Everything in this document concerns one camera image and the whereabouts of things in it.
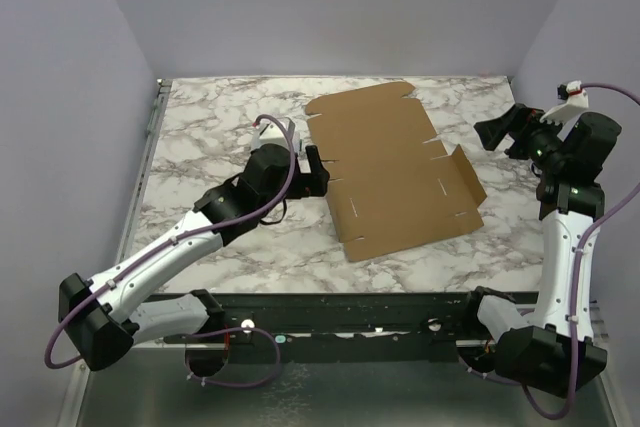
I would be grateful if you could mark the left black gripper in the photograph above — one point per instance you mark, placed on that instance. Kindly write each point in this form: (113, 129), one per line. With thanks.
(310, 184)

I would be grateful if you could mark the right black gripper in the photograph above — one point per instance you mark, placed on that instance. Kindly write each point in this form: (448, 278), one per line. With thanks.
(518, 126)

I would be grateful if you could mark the brown cardboard box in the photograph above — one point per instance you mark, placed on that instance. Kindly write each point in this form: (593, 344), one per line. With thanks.
(393, 185)

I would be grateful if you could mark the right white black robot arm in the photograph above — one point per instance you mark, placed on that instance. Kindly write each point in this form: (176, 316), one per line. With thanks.
(551, 348)

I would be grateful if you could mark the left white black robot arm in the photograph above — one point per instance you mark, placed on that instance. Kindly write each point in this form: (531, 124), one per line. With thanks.
(106, 315)

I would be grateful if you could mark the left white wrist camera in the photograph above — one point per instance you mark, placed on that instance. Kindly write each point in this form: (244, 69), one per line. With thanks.
(268, 133)

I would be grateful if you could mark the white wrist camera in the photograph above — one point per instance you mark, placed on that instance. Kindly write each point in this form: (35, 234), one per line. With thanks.
(573, 102)
(268, 133)

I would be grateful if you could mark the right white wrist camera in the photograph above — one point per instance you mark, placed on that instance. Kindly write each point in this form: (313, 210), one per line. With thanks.
(573, 102)

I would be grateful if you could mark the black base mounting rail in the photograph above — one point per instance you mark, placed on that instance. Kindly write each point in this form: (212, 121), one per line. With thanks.
(346, 328)

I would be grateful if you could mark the aluminium extrusion frame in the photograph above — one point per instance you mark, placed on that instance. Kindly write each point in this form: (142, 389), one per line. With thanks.
(73, 399)

